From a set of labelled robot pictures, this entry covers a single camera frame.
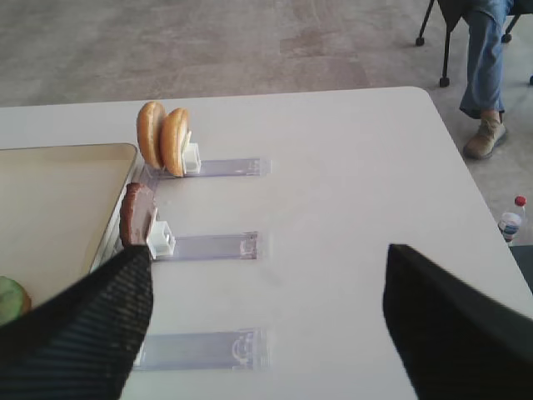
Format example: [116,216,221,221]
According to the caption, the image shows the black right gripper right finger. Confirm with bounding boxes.
[382,244,532,399]

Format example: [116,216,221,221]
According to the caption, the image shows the seated person leg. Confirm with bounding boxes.
[460,0,515,160]

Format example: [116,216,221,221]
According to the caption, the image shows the bun half nearer tray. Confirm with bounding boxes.
[137,101,167,169]

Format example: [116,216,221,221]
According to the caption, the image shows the lettuce leaf on tray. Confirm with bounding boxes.
[1,276,27,325]

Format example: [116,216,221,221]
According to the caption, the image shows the cream metal tray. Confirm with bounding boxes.
[1,143,138,306]

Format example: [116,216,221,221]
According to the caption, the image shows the bun half outer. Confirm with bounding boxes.
[160,107,189,178]

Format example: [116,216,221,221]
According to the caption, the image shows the clear pusher track patty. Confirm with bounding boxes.
[146,209,269,262]

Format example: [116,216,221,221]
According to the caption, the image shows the meat patty outer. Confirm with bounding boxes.
[119,182,156,248]

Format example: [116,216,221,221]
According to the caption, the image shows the clear pusher track lettuce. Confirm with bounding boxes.
[133,327,271,371]

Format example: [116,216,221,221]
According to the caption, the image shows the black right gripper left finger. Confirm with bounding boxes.
[1,246,153,399]

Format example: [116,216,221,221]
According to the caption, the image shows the bottom bun on tray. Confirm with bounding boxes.
[20,287,32,315]

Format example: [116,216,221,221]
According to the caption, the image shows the plastic water bottle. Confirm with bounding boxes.
[497,195,527,243]

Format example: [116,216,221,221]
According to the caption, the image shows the clear pusher track bun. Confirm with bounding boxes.
[143,141,272,179]

